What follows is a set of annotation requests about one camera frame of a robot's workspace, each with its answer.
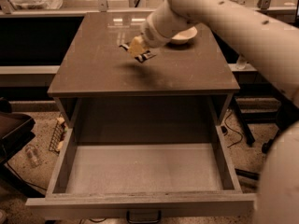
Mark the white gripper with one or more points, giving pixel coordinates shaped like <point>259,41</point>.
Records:
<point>149,34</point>

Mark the black rxbar chocolate wrapper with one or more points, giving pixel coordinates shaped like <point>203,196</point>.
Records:
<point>141,57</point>

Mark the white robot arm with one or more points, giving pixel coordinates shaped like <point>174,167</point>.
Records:
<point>272,47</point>

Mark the grey drawer cabinet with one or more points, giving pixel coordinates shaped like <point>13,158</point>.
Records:
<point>96,64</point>

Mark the open grey top drawer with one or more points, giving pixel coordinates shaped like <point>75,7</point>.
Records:
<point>143,153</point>

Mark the white paper bowl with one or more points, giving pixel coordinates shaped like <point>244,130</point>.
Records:
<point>184,36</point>

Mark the clear water bottle on ledge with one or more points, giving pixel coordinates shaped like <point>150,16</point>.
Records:
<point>241,63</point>

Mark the black chair at left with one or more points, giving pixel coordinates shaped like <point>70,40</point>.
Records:
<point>15,134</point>

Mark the clear bottle on floor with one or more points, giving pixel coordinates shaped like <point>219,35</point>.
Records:
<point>32,155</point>

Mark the wire basket on floor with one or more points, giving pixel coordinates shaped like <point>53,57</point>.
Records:
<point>59,133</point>

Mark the black drawer handle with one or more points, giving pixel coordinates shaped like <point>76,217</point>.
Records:
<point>143,217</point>

